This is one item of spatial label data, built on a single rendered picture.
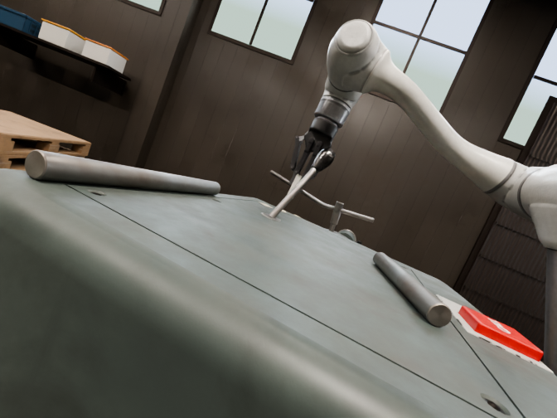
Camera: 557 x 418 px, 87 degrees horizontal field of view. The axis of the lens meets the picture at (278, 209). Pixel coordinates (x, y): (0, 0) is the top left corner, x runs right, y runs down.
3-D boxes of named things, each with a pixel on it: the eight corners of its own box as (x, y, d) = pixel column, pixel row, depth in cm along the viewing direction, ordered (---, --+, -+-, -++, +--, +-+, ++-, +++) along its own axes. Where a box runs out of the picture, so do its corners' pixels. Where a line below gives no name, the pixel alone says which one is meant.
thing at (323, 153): (324, 176, 53) (335, 151, 52) (307, 169, 53) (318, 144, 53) (326, 178, 56) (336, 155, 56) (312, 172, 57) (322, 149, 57)
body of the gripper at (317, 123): (341, 132, 86) (326, 160, 87) (315, 121, 88) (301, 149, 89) (340, 123, 79) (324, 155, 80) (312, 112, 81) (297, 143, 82)
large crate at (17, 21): (50, 46, 416) (55, 31, 413) (21, 31, 375) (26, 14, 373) (18, 34, 421) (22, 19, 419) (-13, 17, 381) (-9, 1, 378)
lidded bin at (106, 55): (123, 75, 400) (129, 60, 397) (106, 65, 366) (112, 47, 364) (99, 65, 404) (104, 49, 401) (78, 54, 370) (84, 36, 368)
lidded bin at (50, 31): (87, 61, 408) (93, 43, 405) (64, 48, 370) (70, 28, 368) (60, 51, 412) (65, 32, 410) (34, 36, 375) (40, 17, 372)
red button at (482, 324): (536, 371, 28) (546, 352, 28) (471, 339, 30) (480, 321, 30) (507, 343, 34) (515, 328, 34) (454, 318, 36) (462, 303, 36)
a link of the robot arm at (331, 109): (323, 104, 89) (314, 123, 89) (320, 91, 80) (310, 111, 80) (351, 115, 87) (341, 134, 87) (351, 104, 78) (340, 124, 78)
